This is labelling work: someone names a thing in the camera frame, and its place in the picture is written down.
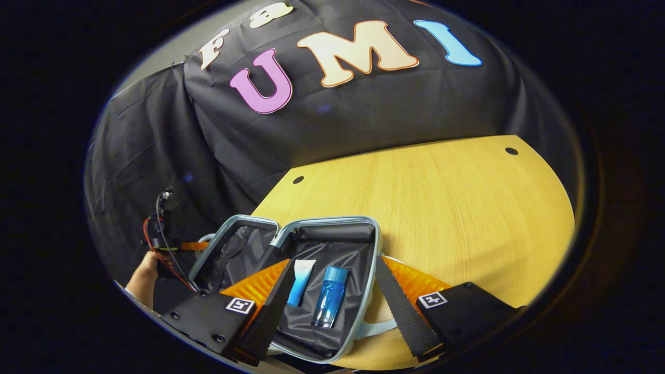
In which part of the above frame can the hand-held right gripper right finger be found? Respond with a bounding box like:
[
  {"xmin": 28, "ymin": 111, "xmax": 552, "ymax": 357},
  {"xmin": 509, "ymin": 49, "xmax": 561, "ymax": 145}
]
[{"xmin": 374, "ymin": 255, "xmax": 526, "ymax": 363}]

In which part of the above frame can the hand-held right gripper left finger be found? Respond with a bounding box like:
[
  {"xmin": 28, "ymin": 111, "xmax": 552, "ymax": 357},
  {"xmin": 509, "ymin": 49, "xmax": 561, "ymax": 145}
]
[{"xmin": 161, "ymin": 258, "xmax": 297, "ymax": 367}]

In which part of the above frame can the white and blue tube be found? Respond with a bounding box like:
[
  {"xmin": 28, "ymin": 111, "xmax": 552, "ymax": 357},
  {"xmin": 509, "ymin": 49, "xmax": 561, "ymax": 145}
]
[{"xmin": 287, "ymin": 259, "xmax": 317, "ymax": 308}]

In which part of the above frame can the blue glass bottle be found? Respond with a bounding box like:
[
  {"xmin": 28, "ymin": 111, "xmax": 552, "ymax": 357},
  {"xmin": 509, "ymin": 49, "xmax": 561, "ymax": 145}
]
[{"xmin": 311, "ymin": 265, "xmax": 350, "ymax": 329}]

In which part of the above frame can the pale blue suitcase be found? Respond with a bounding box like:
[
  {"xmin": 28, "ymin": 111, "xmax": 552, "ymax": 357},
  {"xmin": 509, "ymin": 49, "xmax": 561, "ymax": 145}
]
[{"xmin": 187, "ymin": 214, "xmax": 401, "ymax": 364}]

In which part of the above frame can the black backdrop cloth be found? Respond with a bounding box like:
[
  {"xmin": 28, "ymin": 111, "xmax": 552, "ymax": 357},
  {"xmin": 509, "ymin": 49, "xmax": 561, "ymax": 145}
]
[{"xmin": 84, "ymin": 0, "xmax": 577, "ymax": 284}]

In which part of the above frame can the red gripper cable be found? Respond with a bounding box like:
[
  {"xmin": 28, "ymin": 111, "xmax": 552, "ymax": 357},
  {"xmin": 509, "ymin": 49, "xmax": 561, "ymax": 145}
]
[{"xmin": 143, "ymin": 217, "xmax": 195, "ymax": 291}]

